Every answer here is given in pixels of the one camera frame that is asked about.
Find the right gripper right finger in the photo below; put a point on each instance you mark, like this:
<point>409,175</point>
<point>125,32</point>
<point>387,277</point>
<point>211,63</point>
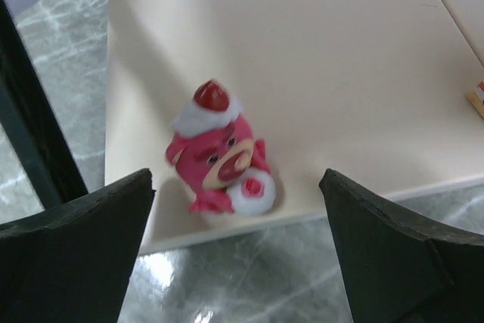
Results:
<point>400,266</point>

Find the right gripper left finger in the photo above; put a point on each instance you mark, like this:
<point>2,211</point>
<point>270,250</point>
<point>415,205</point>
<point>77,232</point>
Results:
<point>72,263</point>

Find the red white fish toy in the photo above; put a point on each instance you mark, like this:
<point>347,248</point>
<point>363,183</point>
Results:
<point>214,152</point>

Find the strawberry cake toy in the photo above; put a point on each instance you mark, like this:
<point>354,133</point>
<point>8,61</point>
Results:
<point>476,98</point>

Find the beige three-tier shelf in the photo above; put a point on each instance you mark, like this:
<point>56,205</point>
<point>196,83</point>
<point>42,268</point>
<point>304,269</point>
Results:
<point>372,88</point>

